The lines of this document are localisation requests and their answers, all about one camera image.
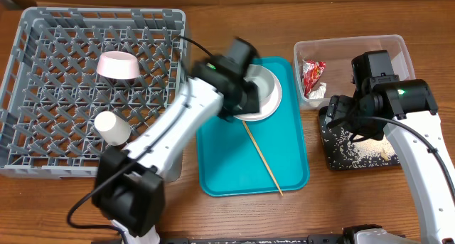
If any grey bowl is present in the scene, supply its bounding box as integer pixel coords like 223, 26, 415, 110
245, 64, 274, 104

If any white napkin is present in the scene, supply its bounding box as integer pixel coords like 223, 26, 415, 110
308, 83, 327, 100

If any red ketchup packet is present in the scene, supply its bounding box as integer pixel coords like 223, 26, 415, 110
301, 60, 326, 97

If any white paper cup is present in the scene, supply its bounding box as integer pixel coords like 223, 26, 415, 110
94, 111, 131, 146

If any pink bowl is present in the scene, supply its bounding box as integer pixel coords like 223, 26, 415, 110
96, 51, 140, 80

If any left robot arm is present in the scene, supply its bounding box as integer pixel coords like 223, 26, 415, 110
91, 55, 259, 243

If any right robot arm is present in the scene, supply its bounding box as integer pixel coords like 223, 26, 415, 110
326, 80, 454, 243

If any right wooden chopstick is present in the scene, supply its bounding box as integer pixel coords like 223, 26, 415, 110
242, 121, 284, 196

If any white round plate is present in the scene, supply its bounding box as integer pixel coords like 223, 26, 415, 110
235, 73, 282, 122

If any black tray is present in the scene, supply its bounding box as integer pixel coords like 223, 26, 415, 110
318, 107, 400, 171

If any clear plastic bin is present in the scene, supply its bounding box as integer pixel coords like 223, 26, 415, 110
294, 35, 415, 110

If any teal plastic tray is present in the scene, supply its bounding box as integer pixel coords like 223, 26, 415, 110
196, 57, 310, 196

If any grey plastic dish rack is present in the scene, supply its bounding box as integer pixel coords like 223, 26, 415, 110
1, 7, 189, 179

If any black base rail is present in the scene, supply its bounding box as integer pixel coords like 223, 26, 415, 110
156, 224, 420, 244

